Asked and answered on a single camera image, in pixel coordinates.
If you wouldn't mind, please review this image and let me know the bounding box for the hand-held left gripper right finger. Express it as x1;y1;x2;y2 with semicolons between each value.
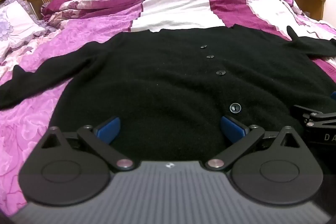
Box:
206;115;303;171

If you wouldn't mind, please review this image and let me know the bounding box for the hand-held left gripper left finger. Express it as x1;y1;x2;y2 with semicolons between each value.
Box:
39;116;135;171

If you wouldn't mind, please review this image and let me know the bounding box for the black buttoned cardigan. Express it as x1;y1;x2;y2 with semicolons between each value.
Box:
0;24;336;161

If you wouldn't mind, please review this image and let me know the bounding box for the wooden bed footboard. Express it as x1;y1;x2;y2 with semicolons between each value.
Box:
282;0;326;20

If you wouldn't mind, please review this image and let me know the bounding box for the purple white floral blanket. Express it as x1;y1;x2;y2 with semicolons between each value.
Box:
0;0;336;216

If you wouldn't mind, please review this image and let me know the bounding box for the lilac floral pillow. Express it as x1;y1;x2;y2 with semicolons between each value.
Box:
0;0;47;56

